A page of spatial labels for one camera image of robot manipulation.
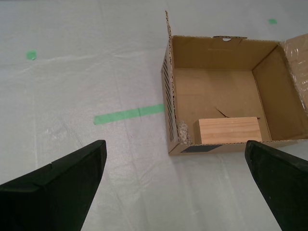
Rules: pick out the small green tape square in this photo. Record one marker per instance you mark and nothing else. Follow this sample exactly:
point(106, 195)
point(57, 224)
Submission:
point(272, 21)
point(31, 55)

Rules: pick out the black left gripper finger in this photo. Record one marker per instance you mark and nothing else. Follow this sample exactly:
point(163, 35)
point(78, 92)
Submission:
point(286, 185)
point(48, 199)

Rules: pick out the pinkish speckled rock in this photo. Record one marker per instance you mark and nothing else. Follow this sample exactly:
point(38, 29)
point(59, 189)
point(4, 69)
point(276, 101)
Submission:
point(184, 133)

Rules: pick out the cardboard box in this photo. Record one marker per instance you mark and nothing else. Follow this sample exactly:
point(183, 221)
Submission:
point(216, 89)

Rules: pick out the light wooden block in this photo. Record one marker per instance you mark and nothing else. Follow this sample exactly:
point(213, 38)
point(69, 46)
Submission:
point(228, 131)

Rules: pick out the translucent plastic table cover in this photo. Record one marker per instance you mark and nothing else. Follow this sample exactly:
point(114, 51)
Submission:
point(72, 84)

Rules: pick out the green tape strip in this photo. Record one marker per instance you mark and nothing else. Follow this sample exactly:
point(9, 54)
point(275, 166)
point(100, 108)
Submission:
point(127, 114)

